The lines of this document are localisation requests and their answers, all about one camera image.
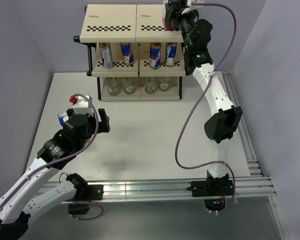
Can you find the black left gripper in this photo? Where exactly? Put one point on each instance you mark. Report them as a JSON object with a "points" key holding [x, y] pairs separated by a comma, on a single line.
{"points": [[104, 124]]}

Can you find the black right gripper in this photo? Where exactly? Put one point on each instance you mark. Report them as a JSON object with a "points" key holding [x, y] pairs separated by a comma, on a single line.
{"points": [[171, 12]]}

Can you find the blue purple berry juice carton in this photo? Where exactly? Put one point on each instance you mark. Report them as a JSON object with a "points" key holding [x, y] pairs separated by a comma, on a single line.
{"points": [[171, 9]]}

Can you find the blue silver energy drink can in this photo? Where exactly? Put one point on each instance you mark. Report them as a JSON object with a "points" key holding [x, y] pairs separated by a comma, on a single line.
{"points": [[170, 54], [155, 55]]}

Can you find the clear glass bottle green cap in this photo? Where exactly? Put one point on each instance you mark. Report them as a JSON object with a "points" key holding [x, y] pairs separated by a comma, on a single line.
{"points": [[128, 85], [112, 85], [164, 83], [150, 85]]}

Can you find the blue Fontana juice carton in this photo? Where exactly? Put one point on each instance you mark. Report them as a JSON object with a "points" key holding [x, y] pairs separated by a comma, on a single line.
{"points": [[62, 117]]}

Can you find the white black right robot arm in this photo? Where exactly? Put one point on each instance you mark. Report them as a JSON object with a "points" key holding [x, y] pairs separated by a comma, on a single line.
{"points": [[225, 116]]}

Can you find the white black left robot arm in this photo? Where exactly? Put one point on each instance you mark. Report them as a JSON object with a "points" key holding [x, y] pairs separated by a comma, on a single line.
{"points": [[19, 208]]}

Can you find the beige three-tier shelf rack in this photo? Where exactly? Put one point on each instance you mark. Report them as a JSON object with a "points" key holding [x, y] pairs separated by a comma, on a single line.
{"points": [[139, 25]]}

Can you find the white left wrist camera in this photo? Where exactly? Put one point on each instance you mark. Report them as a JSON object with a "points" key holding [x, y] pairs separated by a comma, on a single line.
{"points": [[81, 105]]}

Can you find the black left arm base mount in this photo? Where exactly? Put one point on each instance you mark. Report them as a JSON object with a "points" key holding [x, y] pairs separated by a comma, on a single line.
{"points": [[88, 194]]}

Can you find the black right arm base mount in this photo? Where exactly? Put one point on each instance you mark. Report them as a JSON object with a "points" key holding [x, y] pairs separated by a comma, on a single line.
{"points": [[214, 194]]}

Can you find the aluminium mounting rail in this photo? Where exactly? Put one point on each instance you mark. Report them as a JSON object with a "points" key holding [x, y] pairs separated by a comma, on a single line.
{"points": [[175, 189]]}

